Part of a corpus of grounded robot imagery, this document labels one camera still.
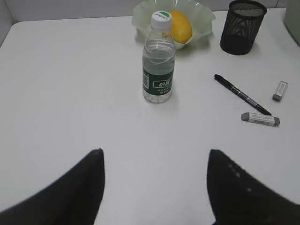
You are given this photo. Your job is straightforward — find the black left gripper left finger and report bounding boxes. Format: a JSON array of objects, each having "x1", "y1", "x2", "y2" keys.
[{"x1": 0, "y1": 149, "x2": 105, "y2": 225}]

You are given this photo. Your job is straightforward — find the black marker pen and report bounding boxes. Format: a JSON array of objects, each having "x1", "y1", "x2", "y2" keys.
[{"x1": 214, "y1": 74, "x2": 272, "y2": 116}]

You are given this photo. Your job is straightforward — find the yellow mango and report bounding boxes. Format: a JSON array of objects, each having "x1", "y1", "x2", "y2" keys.
[{"x1": 170, "y1": 10, "x2": 193, "y2": 44}]

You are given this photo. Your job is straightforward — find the pale green ruffled plate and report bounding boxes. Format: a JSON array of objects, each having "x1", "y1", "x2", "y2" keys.
[{"x1": 132, "y1": 0, "x2": 215, "y2": 50}]

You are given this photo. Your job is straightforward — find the grey eraser centre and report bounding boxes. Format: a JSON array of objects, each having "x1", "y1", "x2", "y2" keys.
[{"x1": 272, "y1": 81, "x2": 288, "y2": 102}]

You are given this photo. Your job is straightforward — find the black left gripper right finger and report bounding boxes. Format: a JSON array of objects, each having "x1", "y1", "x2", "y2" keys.
[{"x1": 206, "y1": 150, "x2": 300, "y2": 225}]

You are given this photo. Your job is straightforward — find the clear water bottle green label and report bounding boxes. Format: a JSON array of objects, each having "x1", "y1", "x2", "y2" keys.
[{"x1": 142, "y1": 11, "x2": 176, "y2": 104}]

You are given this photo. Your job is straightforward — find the black mesh pen holder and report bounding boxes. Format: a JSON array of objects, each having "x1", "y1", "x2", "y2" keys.
[{"x1": 220, "y1": 0, "x2": 267, "y2": 55}]

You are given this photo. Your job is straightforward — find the grey eraser near bottle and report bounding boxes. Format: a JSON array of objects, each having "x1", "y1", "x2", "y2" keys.
[{"x1": 241, "y1": 112, "x2": 280, "y2": 127}]

